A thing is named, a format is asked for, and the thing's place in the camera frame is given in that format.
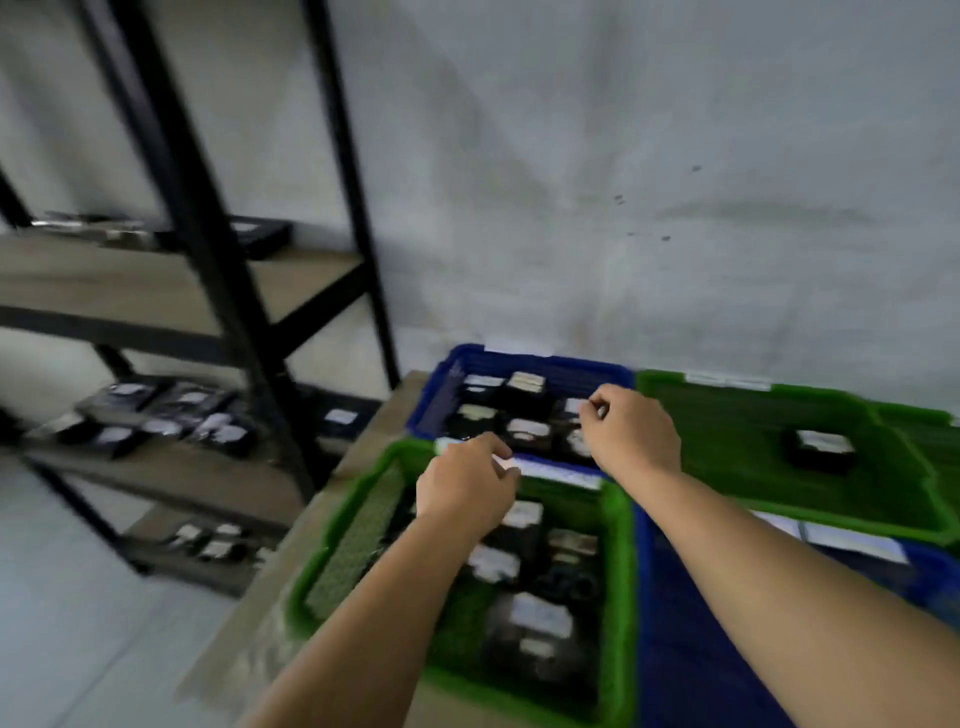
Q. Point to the person's left hand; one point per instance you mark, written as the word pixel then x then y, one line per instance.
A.
pixel 457 484

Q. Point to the person's right hand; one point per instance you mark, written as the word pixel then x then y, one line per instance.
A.
pixel 634 439

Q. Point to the person's right fingers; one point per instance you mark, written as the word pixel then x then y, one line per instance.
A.
pixel 596 411

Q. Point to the person's left fingers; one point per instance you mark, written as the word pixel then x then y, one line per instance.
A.
pixel 501 453

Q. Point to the person's right forearm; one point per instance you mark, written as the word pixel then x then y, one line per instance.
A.
pixel 787 600

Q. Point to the person's left forearm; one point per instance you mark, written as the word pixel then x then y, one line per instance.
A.
pixel 375 622

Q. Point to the pile of black labelled boxes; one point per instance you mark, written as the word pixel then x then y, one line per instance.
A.
pixel 525 416
pixel 536 600

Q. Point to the long white crate label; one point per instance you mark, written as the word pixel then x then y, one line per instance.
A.
pixel 559 472

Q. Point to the small blue plastic crate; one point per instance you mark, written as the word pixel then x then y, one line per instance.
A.
pixel 442 382

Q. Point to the wide green plastic crate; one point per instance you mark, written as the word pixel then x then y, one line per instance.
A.
pixel 720 442

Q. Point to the thin white crate label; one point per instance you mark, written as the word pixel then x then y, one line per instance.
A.
pixel 727 380

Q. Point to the narrow green plastic crate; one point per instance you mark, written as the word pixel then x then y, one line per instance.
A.
pixel 622 570

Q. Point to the black packet with white label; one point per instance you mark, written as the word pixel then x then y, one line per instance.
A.
pixel 341 418

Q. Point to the single black white-labelled box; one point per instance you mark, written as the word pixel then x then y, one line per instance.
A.
pixel 819 448

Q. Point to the large blue plastic crate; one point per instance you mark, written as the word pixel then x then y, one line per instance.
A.
pixel 690 660

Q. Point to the white paper crate label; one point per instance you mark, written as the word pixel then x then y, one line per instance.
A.
pixel 847 538

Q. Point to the group of small black packets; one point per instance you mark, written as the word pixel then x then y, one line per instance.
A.
pixel 214 544

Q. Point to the wooden shelf board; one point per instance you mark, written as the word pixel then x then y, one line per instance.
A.
pixel 97 281
pixel 187 476
pixel 187 574

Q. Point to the flat black tray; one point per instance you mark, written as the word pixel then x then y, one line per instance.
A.
pixel 262 236

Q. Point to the row of black labelled packets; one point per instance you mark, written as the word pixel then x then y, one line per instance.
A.
pixel 172 420

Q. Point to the black metal shelf rack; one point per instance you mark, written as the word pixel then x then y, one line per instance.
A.
pixel 199 225

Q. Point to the grey metal parts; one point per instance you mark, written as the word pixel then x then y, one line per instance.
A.
pixel 97 229

